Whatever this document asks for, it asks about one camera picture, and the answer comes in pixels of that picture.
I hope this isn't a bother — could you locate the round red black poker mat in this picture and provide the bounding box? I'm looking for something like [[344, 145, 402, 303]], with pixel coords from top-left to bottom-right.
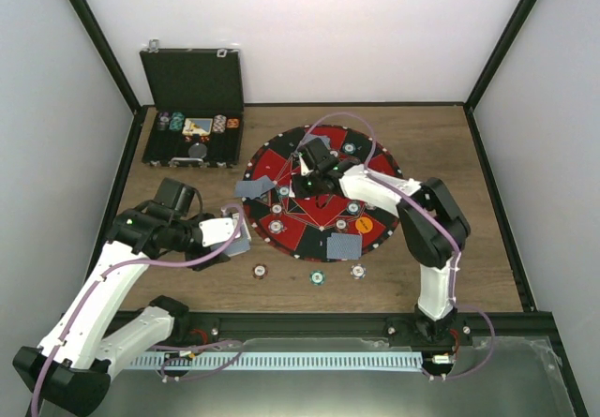
[[243, 126, 399, 262]]

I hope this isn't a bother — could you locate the orange big blind button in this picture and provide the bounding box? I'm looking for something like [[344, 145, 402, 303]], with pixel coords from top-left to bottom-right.
[[354, 216, 374, 234]]

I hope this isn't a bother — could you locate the teal chips top seat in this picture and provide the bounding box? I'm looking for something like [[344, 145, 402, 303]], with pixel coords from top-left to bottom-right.
[[341, 143, 355, 155]]

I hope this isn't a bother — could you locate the black poker chip case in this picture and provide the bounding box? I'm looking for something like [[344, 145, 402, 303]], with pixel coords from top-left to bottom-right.
[[140, 39, 245, 168]]

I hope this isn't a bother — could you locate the white face-up card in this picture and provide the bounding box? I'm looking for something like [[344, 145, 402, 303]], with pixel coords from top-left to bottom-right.
[[299, 156, 311, 177]]

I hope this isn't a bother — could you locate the dealt cards bottom seat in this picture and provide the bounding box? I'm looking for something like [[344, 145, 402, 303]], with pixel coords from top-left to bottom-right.
[[326, 232, 363, 261]]

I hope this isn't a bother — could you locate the silver case handle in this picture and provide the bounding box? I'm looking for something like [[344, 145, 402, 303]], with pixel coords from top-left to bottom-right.
[[169, 157, 203, 167]]

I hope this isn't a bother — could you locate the teal chips seat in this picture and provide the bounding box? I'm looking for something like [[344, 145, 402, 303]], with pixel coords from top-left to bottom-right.
[[341, 143, 355, 155], [277, 186, 291, 198], [347, 201, 361, 216]]

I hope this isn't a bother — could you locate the white purple chip stack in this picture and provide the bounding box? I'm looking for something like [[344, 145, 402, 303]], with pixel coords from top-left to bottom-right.
[[350, 263, 367, 279]]

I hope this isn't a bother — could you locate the teal chip stack in case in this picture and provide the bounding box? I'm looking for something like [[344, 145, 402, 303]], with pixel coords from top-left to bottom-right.
[[169, 112, 185, 131]]

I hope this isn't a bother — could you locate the red black chips bottom seat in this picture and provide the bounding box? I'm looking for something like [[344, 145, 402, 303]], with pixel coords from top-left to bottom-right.
[[336, 219, 348, 232]]

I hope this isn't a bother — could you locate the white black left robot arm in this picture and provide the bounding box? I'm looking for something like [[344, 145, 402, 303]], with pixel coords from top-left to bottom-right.
[[13, 178, 246, 416]]

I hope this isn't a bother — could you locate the purple black chip stack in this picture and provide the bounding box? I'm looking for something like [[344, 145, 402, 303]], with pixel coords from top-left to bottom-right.
[[157, 112, 171, 131]]

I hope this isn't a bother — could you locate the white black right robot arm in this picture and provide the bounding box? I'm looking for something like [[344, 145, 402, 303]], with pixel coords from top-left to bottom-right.
[[292, 139, 471, 345]]

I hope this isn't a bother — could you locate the boxed card deck in case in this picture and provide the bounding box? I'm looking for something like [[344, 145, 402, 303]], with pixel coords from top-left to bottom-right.
[[182, 118, 213, 137]]

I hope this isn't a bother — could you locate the red black chip stack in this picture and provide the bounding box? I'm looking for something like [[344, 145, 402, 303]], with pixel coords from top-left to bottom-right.
[[252, 264, 268, 279]]

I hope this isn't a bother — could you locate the light blue slotted cable duct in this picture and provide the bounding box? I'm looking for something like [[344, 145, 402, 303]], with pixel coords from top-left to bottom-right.
[[127, 351, 423, 373]]

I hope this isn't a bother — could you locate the red black chips seat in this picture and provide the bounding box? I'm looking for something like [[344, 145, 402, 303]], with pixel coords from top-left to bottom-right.
[[336, 219, 348, 232], [271, 203, 283, 216]]

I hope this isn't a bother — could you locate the blue backed card deck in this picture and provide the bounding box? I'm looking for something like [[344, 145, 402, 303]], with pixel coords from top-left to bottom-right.
[[223, 235, 251, 257]]

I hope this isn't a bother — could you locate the dealt cards seat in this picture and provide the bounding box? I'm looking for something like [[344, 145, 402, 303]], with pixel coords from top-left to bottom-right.
[[304, 134, 331, 149], [326, 232, 363, 261], [233, 175, 276, 200]]

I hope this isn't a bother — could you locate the grey round dealer disc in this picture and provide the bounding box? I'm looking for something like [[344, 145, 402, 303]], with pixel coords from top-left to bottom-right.
[[188, 142, 208, 159]]

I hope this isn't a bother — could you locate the teal chip stack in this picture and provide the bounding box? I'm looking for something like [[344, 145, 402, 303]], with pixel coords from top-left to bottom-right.
[[169, 112, 185, 131], [309, 270, 325, 286]]

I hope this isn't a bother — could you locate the dealt cards top seat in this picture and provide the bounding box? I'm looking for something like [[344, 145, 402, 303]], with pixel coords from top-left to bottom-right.
[[304, 134, 331, 149]]

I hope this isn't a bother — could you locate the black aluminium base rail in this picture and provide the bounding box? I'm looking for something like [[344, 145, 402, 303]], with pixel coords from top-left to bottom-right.
[[178, 312, 558, 349]]

